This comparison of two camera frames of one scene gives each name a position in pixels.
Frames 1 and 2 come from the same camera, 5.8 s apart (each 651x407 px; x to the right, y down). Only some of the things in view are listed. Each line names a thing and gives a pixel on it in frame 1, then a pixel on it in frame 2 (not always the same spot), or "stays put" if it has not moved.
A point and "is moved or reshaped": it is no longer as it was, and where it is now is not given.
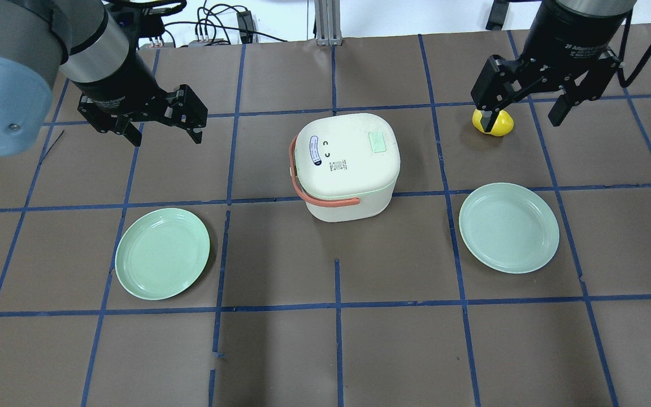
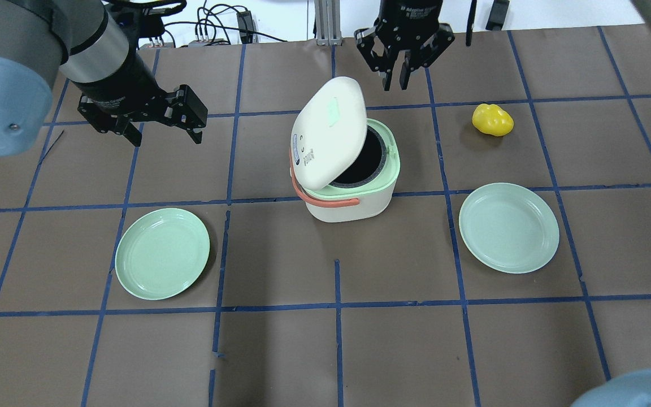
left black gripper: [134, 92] stays put
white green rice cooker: [344, 167] is moved or reshaped
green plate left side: [162, 254] stays put
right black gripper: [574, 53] to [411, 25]
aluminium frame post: [328, 22] stays put
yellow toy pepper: [504, 125] stays put
